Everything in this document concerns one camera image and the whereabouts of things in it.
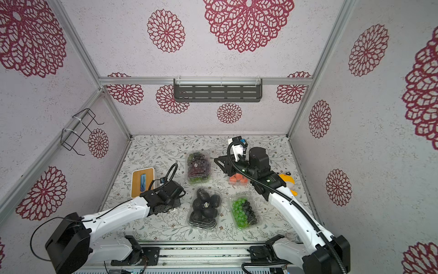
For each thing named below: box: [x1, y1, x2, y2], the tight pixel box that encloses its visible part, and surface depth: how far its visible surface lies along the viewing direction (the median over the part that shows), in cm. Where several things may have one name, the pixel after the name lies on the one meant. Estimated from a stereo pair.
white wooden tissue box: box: [131, 167, 156, 199], surface depth 96 cm
